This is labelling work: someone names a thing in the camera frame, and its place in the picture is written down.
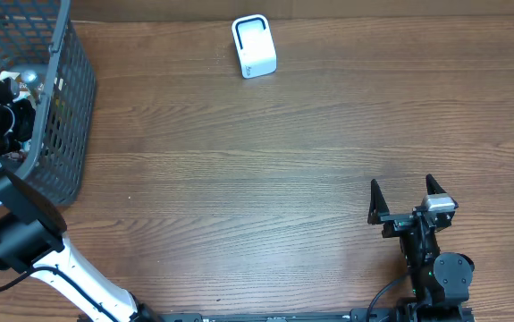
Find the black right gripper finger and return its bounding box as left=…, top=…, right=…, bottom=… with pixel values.
left=367, top=179, right=390, bottom=225
left=426, top=174, right=446, bottom=195

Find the yellow Vim dish soap bottle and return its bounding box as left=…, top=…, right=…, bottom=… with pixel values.
left=15, top=64, right=47, bottom=98

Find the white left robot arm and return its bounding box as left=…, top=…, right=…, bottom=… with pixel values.
left=0, top=79, right=159, bottom=321

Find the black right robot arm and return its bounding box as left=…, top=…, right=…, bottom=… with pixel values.
left=364, top=174, right=475, bottom=321

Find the white barcode scanner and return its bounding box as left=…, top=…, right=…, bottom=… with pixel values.
left=232, top=14, right=277, bottom=79

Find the dark grey plastic basket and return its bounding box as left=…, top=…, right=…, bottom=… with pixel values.
left=0, top=0, right=96, bottom=206

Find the black cable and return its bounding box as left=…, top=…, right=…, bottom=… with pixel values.
left=365, top=270, right=414, bottom=322

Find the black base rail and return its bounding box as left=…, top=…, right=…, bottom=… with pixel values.
left=157, top=306, right=476, bottom=322

